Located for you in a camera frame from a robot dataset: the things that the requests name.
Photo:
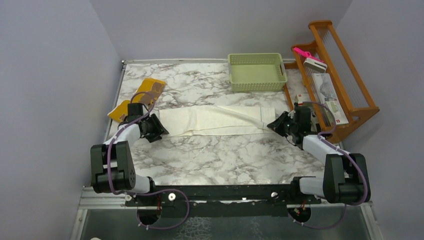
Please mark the pink clip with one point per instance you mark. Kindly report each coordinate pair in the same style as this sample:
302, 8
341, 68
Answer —
306, 54

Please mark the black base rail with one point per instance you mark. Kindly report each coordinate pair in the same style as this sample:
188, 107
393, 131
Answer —
174, 201

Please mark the small white green box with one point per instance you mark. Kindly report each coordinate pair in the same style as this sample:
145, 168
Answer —
302, 99

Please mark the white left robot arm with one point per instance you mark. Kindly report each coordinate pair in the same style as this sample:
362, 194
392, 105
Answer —
112, 165

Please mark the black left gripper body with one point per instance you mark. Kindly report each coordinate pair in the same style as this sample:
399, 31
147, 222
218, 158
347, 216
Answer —
153, 128

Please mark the clear plastic package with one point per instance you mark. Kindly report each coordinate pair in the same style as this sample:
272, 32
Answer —
324, 87

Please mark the white towel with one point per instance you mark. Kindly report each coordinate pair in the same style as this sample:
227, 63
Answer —
211, 120

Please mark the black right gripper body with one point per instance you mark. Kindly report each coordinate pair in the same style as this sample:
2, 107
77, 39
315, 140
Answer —
285, 125

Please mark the green plastic basket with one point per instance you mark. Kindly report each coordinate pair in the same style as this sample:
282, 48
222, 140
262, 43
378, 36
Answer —
256, 72

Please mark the wooden rack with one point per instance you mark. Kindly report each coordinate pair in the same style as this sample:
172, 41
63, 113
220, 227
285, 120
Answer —
354, 97

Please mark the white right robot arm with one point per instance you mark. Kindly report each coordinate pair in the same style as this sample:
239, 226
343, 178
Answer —
345, 177

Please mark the white grey box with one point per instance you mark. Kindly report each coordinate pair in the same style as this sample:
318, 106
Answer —
316, 65

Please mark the yellow bear towel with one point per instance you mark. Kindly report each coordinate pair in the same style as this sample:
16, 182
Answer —
150, 90

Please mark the white green box upper shelf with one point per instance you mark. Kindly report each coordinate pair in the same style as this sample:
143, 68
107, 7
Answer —
336, 113

